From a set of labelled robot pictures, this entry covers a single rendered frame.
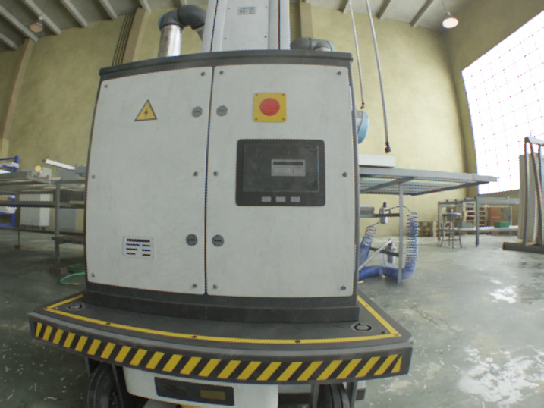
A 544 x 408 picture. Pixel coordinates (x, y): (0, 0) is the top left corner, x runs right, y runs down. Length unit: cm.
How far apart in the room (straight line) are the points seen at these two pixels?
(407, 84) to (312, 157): 1044
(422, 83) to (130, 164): 1107
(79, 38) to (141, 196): 1282
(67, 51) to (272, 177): 1296
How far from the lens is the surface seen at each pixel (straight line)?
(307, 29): 1022
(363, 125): 119
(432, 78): 1177
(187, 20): 150
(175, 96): 58
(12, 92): 1403
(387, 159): 197
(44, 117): 1235
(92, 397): 66
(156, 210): 54
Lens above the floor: 51
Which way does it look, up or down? 3 degrees up
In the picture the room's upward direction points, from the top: straight up
